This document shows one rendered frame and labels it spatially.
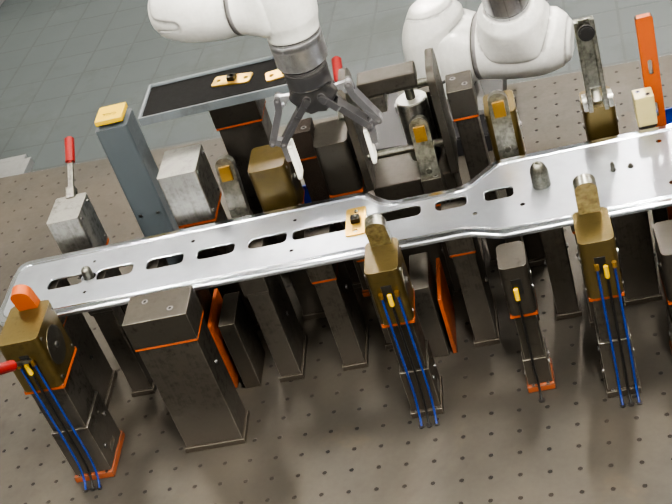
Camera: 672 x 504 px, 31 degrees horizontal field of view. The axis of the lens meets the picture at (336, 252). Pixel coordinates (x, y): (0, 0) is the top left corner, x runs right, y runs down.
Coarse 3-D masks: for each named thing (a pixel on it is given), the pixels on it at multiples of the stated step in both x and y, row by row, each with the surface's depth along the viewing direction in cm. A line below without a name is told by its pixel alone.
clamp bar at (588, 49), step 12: (576, 24) 209; (588, 24) 207; (576, 36) 210; (588, 36) 207; (588, 48) 212; (588, 60) 213; (600, 60) 212; (588, 72) 214; (600, 72) 213; (588, 84) 214; (600, 84) 215; (588, 96) 215
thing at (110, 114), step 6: (102, 108) 247; (108, 108) 246; (114, 108) 245; (120, 108) 245; (126, 108) 246; (102, 114) 245; (108, 114) 244; (114, 114) 243; (120, 114) 242; (96, 120) 243; (102, 120) 243; (108, 120) 242; (114, 120) 242; (120, 120) 242; (96, 126) 243
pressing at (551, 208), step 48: (576, 144) 217; (624, 144) 214; (432, 192) 218; (480, 192) 214; (528, 192) 210; (624, 192) 203; (144, 240) 232; (192, 240) 228; (240, 240) 224; (288, 240) 219; (336, 240) 215; (432, 240) 208; (48, 288) 229; (96, 288) 224; (144, 288) 220
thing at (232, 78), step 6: (252, 72) 240; (216, 78) 243; (222, 78) 242; (228, 78) 239; (234, 78) 240; (240, 78) 240; (246, 78) 239; (216, 84) 240; (222, 84) 240; (228, 84) 239; (234, 84) 239
